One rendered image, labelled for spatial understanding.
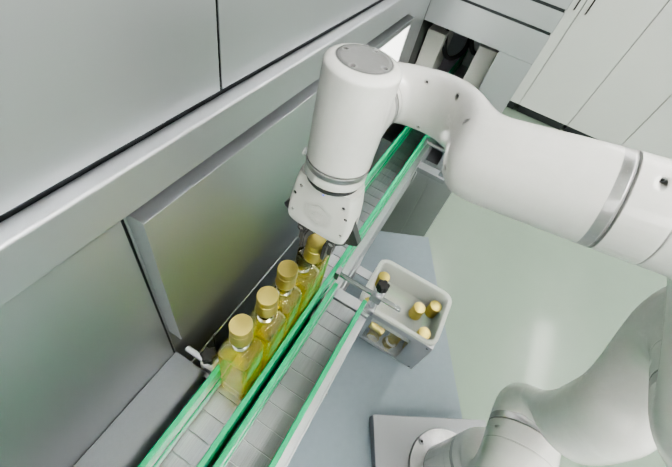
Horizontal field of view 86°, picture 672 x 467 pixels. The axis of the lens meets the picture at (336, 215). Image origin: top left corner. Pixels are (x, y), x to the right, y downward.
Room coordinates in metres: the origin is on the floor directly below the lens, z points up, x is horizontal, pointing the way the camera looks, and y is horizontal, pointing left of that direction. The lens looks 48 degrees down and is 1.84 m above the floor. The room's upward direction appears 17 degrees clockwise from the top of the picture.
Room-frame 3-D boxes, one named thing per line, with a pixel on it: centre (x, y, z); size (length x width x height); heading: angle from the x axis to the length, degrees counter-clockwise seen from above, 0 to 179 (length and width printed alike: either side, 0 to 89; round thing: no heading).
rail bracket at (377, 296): (0.44, -0.12, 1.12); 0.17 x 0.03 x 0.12; 74
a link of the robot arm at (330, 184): (0.36, 0.02, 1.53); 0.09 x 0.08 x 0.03; 73
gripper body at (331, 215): (0.36, 0.02, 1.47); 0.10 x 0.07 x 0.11; 73
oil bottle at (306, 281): (0.37, 0.03, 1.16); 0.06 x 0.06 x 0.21; 73
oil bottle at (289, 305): (0.31, 0.05, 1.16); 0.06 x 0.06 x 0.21; 74
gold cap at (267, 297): (0.26, 0.06, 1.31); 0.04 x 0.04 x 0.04
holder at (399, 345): (0.53, -0.22, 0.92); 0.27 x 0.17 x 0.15; 74
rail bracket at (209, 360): (0.20, 0.16, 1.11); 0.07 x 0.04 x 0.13; 74
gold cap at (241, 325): (0.20, 0.08, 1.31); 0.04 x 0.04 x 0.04
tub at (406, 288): (0.53, -0.25, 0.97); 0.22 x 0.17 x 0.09; 74
